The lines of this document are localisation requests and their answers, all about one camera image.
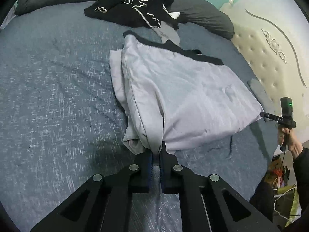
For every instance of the person's right hand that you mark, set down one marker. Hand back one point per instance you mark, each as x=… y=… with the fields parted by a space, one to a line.
x=294 y=140

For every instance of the black printed hoodie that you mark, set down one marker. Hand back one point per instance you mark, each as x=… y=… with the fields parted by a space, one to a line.
x=125 y=9

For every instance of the folded grey cloth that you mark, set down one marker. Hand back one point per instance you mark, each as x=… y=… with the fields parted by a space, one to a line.
x=258 y=89

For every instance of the person's right forearm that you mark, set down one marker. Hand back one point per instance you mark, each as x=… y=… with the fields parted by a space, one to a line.
x=301 y=169

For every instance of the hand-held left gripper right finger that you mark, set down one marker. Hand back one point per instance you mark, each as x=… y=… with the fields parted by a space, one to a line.
x=161 y=171

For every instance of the yellow-green object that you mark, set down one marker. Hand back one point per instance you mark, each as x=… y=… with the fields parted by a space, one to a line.
x=293 y=205

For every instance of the dark grey long pillow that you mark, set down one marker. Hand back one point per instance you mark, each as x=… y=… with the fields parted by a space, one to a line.
x=207 y=17

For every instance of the grey jacket with black lining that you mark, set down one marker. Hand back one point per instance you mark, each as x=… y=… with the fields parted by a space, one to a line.
x=193 y=96

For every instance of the grey cloth piece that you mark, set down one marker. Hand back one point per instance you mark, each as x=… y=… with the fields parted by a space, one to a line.
x=169 y=33

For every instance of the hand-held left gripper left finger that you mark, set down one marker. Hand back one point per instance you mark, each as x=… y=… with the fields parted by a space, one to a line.
x=149 y=166

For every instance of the cream tufted headboard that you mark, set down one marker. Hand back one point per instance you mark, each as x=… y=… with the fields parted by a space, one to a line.
x=260 y=60

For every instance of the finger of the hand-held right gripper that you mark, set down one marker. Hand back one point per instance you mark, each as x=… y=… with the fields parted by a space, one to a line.
x=265 y=116

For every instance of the cardboard box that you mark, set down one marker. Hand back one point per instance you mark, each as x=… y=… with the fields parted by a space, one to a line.
x=275 y=166

